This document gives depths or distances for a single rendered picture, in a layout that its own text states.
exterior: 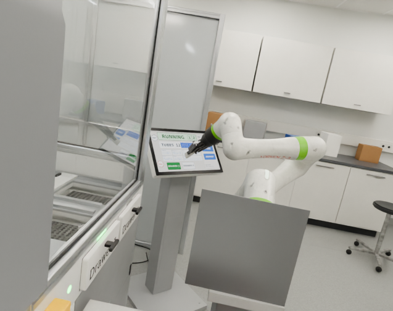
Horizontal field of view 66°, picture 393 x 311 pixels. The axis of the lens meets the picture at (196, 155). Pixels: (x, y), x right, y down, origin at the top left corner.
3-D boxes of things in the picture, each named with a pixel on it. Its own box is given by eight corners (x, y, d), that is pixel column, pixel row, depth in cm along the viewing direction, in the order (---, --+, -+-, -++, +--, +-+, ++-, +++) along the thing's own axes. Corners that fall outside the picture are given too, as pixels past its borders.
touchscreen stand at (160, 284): (206, 308, 212) (234, 170, 190) (150, 332, 184) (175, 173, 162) (169, 269, 250) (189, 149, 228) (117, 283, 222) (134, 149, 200)
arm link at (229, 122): (243, 110, 145) (226, 105, 139) (248, 133, 140) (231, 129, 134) (224, 124, 155) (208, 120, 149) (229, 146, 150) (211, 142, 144)
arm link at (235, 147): (283, 142, 155) (295, 132, 145) (289, 163, 150) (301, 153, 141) (217, 142, 144) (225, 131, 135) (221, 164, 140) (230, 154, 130)
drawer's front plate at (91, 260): (117, 245, 121) (120, 219, 119) (84, 292, 93) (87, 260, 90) (113, 244, 121) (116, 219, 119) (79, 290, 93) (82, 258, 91)
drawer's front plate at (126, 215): (139, 214, 152) (141, 194, 149) (119, 242, 124) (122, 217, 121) (135, 213, 152) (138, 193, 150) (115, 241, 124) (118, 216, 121)
